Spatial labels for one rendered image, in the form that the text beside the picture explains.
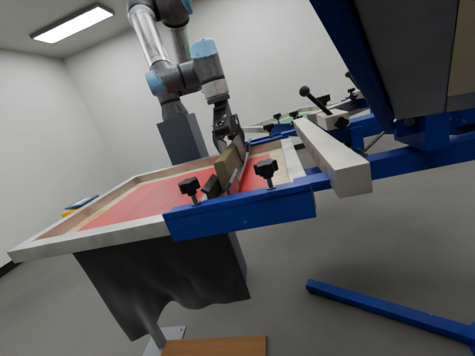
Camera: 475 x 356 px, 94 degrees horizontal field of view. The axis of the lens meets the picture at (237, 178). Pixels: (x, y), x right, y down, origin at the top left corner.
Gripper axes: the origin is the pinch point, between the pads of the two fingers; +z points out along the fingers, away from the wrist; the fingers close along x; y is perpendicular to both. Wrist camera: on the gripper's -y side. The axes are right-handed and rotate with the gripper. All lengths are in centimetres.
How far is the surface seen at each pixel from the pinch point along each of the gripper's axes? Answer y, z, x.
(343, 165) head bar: -33.2, -3.2, -23.6
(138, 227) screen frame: -29.1, 2.2, 18.7
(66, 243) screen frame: -29.1, 2.7, 39.8
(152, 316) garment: -21, 38, 36
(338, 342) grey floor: 10, 101, -20
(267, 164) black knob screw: -29.4, -5.2, -12.1
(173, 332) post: 19, 100, 73
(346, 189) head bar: -34.1, 0.4, -23.3
